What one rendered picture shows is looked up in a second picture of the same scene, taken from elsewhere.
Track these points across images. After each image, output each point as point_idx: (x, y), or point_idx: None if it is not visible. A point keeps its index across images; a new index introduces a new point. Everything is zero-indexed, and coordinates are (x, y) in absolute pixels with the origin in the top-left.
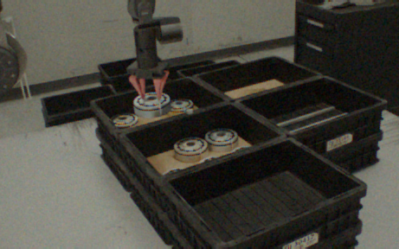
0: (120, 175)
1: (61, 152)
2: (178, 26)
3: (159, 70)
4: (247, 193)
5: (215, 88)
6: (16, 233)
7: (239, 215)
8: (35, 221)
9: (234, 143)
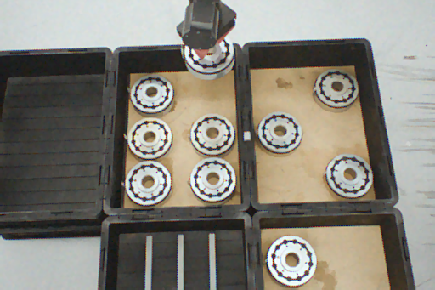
0: None
1: (386, 48)
2: (185, 29)
3: (177, 26)
4: (98, 154)
5: (316, 215)
6: None
7: (70, 127)
8: (246, 3)
9: (191, 188)
